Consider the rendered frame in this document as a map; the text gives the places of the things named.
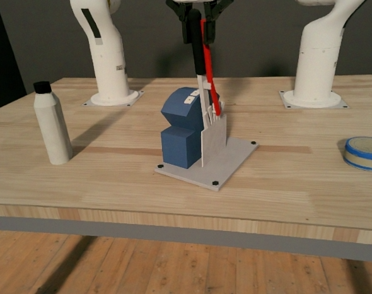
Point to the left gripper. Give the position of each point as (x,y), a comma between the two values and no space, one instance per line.
(212,12)

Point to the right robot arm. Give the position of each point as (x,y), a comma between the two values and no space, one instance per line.
(106,50)

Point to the white bottle with black cap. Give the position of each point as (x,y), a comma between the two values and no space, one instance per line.
(52,123)

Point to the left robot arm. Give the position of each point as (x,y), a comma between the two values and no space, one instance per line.
(319,50)

